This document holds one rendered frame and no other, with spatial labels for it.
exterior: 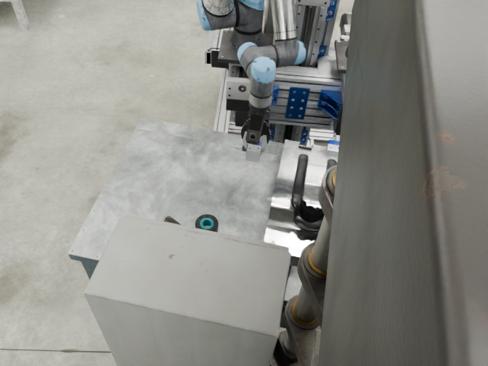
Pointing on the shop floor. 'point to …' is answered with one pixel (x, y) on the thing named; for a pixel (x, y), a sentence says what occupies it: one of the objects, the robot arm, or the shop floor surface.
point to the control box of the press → (188, 295)
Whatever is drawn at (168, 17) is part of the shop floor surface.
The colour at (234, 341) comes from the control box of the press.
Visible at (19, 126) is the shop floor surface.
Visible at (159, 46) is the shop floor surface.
